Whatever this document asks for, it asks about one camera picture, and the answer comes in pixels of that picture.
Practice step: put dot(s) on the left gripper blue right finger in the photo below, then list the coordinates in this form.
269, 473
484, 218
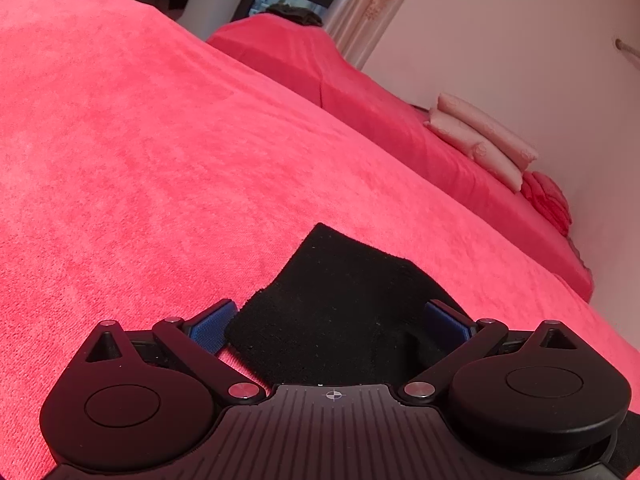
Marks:
448, 327

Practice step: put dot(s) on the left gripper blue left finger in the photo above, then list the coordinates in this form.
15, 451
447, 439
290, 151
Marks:
207, 328

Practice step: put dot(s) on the black knit pants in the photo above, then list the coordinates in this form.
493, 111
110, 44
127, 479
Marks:
339, 313

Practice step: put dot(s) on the dark clothing on far bed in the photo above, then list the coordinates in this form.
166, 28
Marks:
295, 14

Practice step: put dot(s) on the folded red blanket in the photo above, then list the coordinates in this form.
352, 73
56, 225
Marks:
548, 199

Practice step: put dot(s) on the near pink bed blanket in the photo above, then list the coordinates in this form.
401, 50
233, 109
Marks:
145, 174

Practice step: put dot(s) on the lower pink pillow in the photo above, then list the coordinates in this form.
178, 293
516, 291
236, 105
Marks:
476, 147

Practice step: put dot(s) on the pink pillow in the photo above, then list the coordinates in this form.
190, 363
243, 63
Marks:
476, 147
521, 153

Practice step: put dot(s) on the upper pink pillow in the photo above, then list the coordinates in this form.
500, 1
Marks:
521, 153

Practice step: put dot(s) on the far pink bed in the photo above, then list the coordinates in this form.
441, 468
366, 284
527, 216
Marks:
305, 60

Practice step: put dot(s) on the pink patterned curtain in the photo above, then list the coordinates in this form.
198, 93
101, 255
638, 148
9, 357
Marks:
356, 26

